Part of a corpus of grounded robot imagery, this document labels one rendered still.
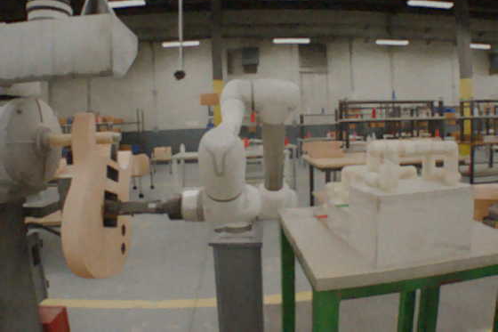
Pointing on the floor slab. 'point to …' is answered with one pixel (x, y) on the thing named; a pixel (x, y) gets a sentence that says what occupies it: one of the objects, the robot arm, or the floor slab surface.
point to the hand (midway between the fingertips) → (112, 209)
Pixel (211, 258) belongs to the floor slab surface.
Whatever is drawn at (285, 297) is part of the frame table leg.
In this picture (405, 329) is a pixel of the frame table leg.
